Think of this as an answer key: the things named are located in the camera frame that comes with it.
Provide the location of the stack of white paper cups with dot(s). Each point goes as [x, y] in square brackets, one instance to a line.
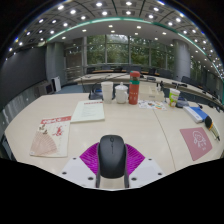
[107, 93]

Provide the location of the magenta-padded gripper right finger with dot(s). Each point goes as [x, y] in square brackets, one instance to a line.
[148, 170]

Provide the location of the white paper document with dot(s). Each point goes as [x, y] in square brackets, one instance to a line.
[88, 111]

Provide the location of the white cardboard box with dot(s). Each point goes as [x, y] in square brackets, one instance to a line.
[151, 94]

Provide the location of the red and white fan-print booklet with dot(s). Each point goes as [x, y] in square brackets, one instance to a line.
[51, 136]

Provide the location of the blue and white book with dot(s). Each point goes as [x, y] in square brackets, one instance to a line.
[195, 114]

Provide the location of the colourful printed leaflet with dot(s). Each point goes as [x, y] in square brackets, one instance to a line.
[151, 105]

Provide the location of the red drink bottle, green band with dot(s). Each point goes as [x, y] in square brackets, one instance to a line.
[134, 90]

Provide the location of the green-printed paper cup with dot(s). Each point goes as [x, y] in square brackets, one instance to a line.
[174, 98]

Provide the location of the dark desk conference console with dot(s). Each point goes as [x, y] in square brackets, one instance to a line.
[182, 103]

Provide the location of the pink mouse pad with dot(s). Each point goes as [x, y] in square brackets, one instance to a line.
[196, 143]

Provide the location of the black computer mouse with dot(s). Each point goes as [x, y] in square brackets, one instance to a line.
[112, 158]

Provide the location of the white standing floor appliance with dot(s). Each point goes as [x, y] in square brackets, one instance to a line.
[56, 84]

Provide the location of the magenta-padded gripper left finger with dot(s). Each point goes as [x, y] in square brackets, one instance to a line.
[75, 170]

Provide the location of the ceiling lights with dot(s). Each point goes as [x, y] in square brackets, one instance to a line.
[104, 13]

